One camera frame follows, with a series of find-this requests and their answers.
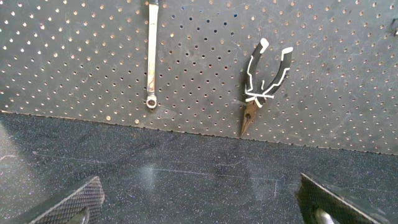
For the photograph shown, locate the black pegboard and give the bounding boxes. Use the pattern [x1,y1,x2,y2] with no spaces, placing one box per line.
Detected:
[0,0,398,156]

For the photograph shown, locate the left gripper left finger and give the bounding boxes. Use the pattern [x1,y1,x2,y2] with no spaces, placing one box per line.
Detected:
[0,175,106,224]

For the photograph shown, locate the wrench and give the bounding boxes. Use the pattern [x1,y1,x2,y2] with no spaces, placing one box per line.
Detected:
[145,0,160,110]

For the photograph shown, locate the black and white pliers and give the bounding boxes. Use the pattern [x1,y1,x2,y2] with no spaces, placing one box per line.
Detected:
[239,37,294,137]

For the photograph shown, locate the metal hook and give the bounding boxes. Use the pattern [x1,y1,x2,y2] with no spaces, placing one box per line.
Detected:
[244,79,276,103]

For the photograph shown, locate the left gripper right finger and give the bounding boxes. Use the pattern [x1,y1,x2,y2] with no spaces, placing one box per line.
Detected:
[295,172,398,224]

